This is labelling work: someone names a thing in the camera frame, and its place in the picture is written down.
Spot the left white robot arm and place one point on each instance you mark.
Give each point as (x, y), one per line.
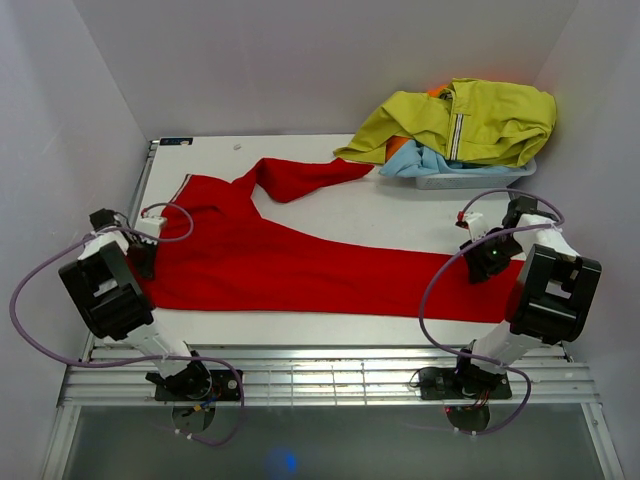
(105, 285)

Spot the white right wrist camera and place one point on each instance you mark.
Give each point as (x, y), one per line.
(474, 223)

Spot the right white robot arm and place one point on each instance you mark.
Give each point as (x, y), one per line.
(548, 303)

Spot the light blue garment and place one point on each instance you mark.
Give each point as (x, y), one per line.
(417, 160)

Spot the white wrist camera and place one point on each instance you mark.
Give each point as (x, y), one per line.
(151, 225)
(474, 223)

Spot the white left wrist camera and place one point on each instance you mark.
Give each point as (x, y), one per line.
(151, 225)

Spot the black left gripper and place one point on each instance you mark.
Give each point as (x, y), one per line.
(147, 270)

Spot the dark label sticker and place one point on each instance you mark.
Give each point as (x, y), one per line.
(176, 141)

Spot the yellow-green trousers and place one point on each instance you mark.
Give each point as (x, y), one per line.
(469, 121)

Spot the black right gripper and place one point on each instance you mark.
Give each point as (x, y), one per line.
(479, 269)

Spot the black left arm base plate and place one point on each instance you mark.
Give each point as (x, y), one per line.
(225, 388)

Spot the white plastic basket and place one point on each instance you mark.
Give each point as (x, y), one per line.
(464, 179)

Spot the red trousers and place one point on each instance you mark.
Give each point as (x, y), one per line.
(219, 254)

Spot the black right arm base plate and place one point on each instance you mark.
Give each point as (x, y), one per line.
(452, 384)

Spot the orange garment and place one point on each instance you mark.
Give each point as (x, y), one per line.
(396, 142)

